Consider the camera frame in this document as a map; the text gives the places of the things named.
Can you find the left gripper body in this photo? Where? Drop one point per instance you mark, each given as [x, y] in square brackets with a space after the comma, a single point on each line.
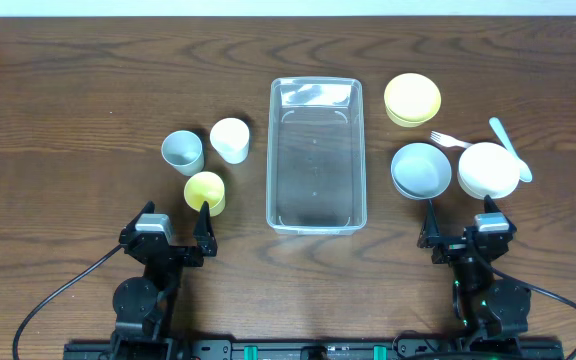
[177, 250]

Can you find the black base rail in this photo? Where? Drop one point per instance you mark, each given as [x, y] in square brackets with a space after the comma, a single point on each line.
[403, 347]

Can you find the pale blue plastic spoon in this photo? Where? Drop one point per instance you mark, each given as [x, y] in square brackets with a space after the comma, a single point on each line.
[525, 174]

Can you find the white cup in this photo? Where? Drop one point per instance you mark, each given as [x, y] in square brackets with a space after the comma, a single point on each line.
[230, 138]

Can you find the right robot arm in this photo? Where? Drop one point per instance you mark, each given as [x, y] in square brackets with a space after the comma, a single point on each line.
[492, 309]

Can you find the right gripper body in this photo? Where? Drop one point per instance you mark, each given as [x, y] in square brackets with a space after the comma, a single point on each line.
[457, 243]

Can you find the grey cup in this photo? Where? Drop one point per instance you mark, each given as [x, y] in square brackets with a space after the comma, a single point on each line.
[183, 150]

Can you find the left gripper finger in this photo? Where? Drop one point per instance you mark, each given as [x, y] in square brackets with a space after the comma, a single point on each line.
[149, 208]
[203, 231]

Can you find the white bowl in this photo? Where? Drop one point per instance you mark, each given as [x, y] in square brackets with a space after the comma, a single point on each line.
[487, 169]

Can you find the white plastic fork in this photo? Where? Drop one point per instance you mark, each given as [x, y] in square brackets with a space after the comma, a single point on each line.
[448, 141]

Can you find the yellow cup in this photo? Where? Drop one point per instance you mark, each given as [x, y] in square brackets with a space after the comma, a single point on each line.
[205, 187]

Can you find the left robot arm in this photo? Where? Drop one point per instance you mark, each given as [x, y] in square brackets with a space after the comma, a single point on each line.
[144, 305]

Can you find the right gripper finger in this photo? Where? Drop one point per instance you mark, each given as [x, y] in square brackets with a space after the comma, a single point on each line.
[490, 206]
[430, 227]

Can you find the grey bowl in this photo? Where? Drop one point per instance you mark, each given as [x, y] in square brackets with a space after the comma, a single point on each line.
[420, 171]

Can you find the clear plastic container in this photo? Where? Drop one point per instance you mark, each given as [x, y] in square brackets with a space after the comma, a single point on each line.
[316, 158]

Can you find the yellow bowl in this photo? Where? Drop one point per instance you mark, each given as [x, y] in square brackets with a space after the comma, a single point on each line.
[411, 99]

